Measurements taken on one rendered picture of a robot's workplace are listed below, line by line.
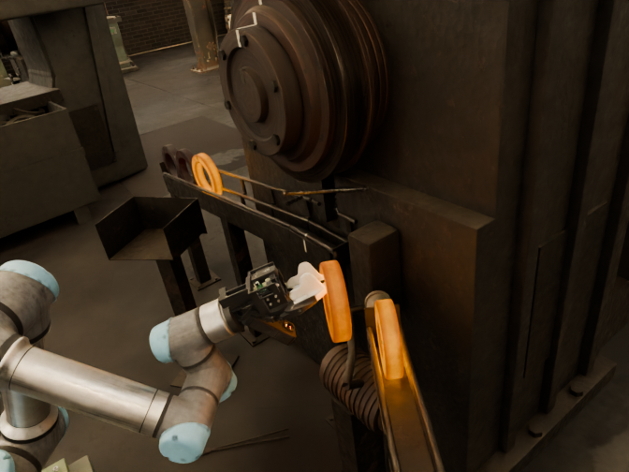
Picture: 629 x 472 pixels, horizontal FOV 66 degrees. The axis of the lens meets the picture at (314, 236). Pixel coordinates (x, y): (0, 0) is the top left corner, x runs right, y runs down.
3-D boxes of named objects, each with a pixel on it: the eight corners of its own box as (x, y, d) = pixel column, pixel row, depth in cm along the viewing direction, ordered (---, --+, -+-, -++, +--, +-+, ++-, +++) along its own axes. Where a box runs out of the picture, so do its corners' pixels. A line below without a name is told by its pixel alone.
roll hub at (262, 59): (249, 138, 128) (226, 23, 114) (311, 162, 108) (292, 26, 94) (230, 143, 126) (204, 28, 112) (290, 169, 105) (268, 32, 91)
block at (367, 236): (384, 294, 131) (379, 215, 119) (406, 307, 125) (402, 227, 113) (354, 313, 126) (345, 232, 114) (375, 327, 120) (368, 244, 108)
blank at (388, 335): (398, 371, 102) (382, 373, 102) (387, 297, 104) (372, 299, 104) (407, 385, 87) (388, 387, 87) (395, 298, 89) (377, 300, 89)
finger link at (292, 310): (315, 300, 86) (270, 318, 87) (318, 306, 87) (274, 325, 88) (312, 285, 90) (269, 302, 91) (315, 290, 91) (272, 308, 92)
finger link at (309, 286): (330, 267, 85) (282, 287, 86) (342, 291, 88) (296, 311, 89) (328, 258, 88) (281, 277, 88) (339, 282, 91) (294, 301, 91)
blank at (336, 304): (347, 283, 82) (328, 286, 82) (355, 358, 88) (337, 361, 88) (332, 245, 96) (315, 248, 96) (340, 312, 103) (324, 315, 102)
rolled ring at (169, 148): (170, 146, 207) (177, 143, 208) (157, 145, 222) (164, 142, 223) (184, 187, 213) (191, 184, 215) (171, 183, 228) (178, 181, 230)
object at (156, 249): (186, 347, 207) (133, 196, 171) (241, 356, 198) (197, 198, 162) (159, 384, 191) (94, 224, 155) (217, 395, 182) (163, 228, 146)
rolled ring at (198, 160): (188, 170, 198) (196, 168, 200) (211, 208, 195) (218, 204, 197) (194, 145, 182) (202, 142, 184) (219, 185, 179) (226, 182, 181)
